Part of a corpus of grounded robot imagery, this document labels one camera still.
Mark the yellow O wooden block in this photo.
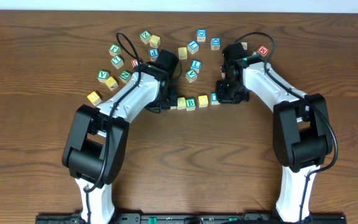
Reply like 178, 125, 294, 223
177, 97, 186, 110

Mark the blue T wooden block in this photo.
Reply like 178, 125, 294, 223
211, 93, 220, 105

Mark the green B wooden block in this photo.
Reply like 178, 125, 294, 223
185, 98, 196, 111

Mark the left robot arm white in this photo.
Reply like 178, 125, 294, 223
62, 61, 178, 223

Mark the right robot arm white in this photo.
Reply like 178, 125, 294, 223
216, 56, 333, 223

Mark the green V block centre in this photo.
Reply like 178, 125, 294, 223
186, 69, 198, 83

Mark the blue L wooden block lower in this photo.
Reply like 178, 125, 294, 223
191, 60, 202, 73

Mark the blue l wooden block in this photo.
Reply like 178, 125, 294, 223
191, 60, 202, 73
187, 40, 200, 54

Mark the yellow S wooden block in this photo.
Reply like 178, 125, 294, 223
178, 47, 188, 60

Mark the blue P wooden block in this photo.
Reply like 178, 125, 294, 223
149, 49, 159, 62

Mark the green N wooden block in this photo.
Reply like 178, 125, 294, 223
119, 70, 132, 84

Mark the blue X wooden block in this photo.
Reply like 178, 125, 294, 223
241, 42, 247, 50

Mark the red block far right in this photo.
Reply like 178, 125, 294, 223
257, 45, 269, 57

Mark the blue D wooden block right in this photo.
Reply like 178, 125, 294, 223
211, 37, 221, 50

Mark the blue d wooden block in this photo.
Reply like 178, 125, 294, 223
196, 29, 206, 42
211, 37, 221, 50

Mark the blue L wooden block upper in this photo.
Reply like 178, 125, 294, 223
187, 40, 200, 54

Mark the yellow wooden block near Z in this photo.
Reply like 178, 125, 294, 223
149, 35, 161, 49

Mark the yellow K wooden block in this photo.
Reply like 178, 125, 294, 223
104, 77, 119, 91

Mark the green 7 wooden block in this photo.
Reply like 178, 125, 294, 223
111, 55, 124, 69

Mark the green Z wooden block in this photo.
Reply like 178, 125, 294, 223
140, 30, 152, 44

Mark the blue D wooden block top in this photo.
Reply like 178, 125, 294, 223
196, 29, 206, 42

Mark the green V wooden block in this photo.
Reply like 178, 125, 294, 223
97, 70, 110, 83

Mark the green J wooden block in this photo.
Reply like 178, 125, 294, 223
109, 44, 122, 57

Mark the yellow G wooden block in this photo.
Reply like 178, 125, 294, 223
87, 91, 102, 106

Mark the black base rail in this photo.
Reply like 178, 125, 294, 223
35, 212, 347, 224

